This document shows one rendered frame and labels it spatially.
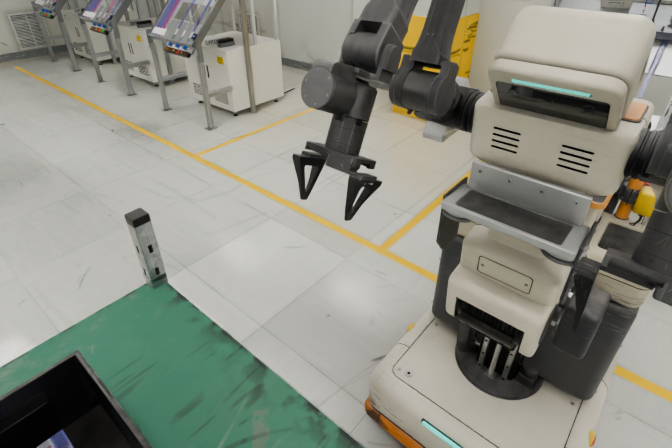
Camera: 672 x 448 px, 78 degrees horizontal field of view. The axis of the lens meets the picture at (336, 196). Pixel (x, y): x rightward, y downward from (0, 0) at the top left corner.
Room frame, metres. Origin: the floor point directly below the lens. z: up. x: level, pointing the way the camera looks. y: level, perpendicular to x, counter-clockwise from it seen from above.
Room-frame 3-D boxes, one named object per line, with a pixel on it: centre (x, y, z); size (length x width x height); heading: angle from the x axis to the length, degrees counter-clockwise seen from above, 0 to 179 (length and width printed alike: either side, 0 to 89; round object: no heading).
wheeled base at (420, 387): (0.90, -0.54, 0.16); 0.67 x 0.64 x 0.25; 139
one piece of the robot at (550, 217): (0.68, -0.35, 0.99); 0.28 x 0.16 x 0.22; 49
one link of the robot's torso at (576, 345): (0.73, -0.48, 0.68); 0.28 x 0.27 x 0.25; 49
